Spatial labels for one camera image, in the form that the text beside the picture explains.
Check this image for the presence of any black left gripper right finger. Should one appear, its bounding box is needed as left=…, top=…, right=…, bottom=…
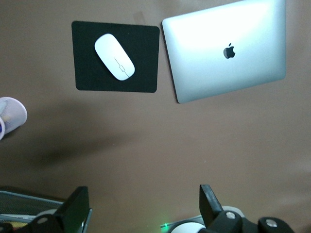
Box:
left=199, top=184, right=295, bottom=233

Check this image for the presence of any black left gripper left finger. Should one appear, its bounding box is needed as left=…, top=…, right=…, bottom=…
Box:
left=0, top=186, right=89, bottom=233

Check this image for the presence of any silver laptop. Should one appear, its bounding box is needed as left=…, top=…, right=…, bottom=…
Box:
left=162, top=0, right=287, bottom=104

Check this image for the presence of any pink mesh pen cup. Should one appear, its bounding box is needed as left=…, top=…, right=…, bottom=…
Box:
left=0, top=97, right=28, bottom=141

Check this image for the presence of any black mouse pad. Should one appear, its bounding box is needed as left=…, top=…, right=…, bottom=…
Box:
left=71, top=20, right=160, bottom=93

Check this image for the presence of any white computer mouse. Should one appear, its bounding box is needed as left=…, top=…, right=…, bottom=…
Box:
left=94, top=33, right=136, bottom=82

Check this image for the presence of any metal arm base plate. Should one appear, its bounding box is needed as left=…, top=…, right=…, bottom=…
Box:
left=160, top=214, right=203, bottom=228

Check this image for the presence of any grey wire mesh tray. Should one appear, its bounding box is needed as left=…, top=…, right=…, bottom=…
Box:
left=0, top=185, right=93, bottom=233

